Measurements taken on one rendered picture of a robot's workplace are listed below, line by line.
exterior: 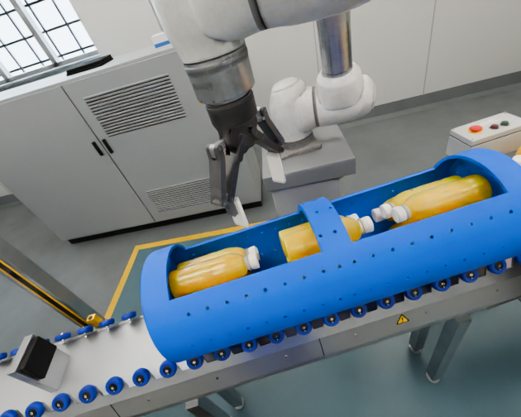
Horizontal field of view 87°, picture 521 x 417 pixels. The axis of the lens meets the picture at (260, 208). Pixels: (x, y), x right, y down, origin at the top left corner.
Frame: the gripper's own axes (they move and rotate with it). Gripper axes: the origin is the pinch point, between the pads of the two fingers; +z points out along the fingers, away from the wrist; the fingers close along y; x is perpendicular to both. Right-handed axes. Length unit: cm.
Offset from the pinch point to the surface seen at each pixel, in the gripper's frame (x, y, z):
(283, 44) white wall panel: -144, -244, 29
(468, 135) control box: 30, -72, 25
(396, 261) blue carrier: 23.7, -8.7, 18.6
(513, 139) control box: 42, -79, 29
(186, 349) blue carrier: -9.6, 26.9, 24.2
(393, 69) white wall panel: -52, -307, 82
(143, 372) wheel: -25, 36, 37
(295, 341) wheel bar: 4.7, 8.9, 42.3
